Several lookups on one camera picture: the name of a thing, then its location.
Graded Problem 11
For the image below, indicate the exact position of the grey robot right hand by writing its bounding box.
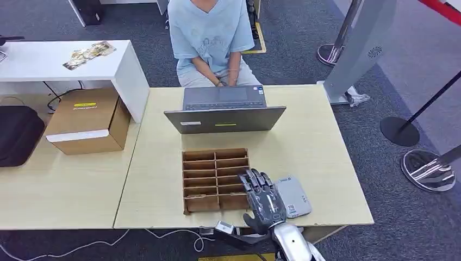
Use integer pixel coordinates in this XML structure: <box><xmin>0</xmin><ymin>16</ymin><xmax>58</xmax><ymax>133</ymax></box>
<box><xmin>238</xmin><ymin>168</ymin><xmax>289</xmax><ymax>236</ymax></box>

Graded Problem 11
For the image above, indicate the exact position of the flat silver device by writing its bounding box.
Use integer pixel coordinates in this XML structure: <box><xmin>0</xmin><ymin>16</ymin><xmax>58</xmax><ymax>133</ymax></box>
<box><xmin>273</xmin><ymin>176</ymin><xmax>313</xmax><ymax>220</ymax></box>

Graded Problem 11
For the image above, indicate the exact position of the grey laptop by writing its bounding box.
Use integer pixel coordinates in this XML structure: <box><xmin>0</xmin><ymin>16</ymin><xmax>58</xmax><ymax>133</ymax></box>
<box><xmin>164</xmin><ymin>85</ymin><xmax>288</xmax><ymax>135</ymax></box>

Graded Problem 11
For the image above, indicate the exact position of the person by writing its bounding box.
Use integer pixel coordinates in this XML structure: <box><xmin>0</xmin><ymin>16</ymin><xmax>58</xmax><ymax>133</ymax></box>
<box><xmin>167</xmin><ymin>0</ymin><xmax>262</xmax><ymax>88</ymax></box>

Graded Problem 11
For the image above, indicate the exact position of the wooden card box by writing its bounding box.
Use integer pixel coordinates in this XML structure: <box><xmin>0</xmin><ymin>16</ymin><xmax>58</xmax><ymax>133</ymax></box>
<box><xmin>181</xmin><ymin>147</ymin><xmax>252</xmax><ymax>216</ymax></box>

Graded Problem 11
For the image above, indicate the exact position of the yellow floor tape strip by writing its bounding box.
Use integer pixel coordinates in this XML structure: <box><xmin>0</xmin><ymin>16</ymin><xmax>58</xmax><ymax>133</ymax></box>
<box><xmin>197</xmin><ymin>252</ymin><xmax>277</xmax><ymax>261</ymax></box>

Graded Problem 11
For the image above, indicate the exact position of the chrome stanchion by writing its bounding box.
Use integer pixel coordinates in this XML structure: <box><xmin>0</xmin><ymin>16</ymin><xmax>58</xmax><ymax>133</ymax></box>
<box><xmin>316</xmin><ymin>0</ymin><xmax>363</xmax><ymax>68</ymax></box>
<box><xmin>400</xmin><ymin>145</ymin><xmax>461</xmax><ymax>193</ymax></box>

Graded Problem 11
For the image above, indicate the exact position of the crumpled clear plastic wrap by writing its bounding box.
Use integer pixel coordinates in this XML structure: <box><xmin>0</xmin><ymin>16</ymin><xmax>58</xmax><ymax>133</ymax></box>
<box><xmin>344</xmin><ymin>85</ymin><xmax>371</xmax><ymax>108</ymax></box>

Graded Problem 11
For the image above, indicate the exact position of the grey kiosk panel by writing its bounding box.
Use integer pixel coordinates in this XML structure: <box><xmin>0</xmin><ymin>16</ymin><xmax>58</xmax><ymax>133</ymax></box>
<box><xmin>316</xmin><ymin>0</ymin><xmax>397</xmax><ymax>106</ymax></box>

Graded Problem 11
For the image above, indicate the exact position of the stack of printed cards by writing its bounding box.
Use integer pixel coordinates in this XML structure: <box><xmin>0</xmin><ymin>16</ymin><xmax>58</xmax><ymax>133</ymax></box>
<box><xmin>63</xmin><ymin>40</ymin><xmax>117</xmax><ymax>71</ymax></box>

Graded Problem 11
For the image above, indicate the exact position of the brown cardboard box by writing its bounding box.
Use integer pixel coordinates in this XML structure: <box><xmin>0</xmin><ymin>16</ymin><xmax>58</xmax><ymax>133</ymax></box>
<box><xmin>44</xmin><ymin>88</ymin><xmax>133</xmax><ymax>156</ymax></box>

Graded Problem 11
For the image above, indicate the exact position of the black stanchion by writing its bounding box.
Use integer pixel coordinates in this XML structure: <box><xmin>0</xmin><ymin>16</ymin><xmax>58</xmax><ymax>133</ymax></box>
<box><xmin>379</xmin><ymin>70</ymin><xmax>461</xmax><ymax>148</ymax></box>

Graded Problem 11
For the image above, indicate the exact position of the black cabinet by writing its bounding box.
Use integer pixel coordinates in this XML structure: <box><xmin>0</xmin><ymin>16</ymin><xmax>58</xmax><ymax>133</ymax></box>
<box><xmin>67</xmin><ymin>0</ymin><xmax>106</xmax><ymax>28</ymax></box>

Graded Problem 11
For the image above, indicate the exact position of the white desk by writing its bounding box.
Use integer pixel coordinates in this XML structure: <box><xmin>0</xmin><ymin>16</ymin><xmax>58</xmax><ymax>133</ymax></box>
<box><xmin>0</xmin><ymin>39</ymin><xmax>151</xmax><ymax>125</ymax></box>

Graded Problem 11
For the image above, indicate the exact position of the pale wooden side desk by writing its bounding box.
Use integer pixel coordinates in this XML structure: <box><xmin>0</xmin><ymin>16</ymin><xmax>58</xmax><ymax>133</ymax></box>
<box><xmin>0</xmin><ymin>92</ymin><xmax>142</xmax><ymax>231</ymax></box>

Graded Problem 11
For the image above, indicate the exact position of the black bag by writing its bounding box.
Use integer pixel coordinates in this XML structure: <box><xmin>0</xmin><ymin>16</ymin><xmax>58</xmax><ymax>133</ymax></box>
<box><xmin>0</xmin><ymin>105</ymin><xmax>46</xmax><ymax>169</ymax></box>

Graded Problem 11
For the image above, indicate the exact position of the red barrier belt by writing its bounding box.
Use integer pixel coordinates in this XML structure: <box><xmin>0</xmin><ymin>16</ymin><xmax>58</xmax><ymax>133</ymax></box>
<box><xmin>418</xmin><ymin>0</ymin><xmax>461</xmax><ymax>27</ymax></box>

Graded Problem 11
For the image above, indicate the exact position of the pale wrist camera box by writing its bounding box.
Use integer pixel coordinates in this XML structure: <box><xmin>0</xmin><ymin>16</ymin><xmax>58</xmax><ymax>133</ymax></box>
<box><xmin>214</xmin><ymin>220</ymin><xmax>236</xmax><ymax>237</ymax></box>

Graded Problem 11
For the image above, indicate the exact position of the yellow floor tape frame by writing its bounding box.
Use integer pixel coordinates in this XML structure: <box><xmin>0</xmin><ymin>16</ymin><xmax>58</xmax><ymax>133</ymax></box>
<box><xmin>240</xmin><ymin>21</ymin><xmax>267</xmax><ymax>55</ymax></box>

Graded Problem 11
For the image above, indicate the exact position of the white floor cable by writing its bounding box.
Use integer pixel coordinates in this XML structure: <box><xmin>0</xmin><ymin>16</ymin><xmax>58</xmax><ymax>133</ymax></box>
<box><xmin>0</xmin><ymin>228</ymin><xmax>217</xmax><ymax>261</ymax></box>

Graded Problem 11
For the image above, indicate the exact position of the black cable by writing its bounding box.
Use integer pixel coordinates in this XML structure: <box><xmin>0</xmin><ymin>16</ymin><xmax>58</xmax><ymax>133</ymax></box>
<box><xmin>42</xmin><ymin>80</ymin><xmax>84</xmax><ymax>113</ymax></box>

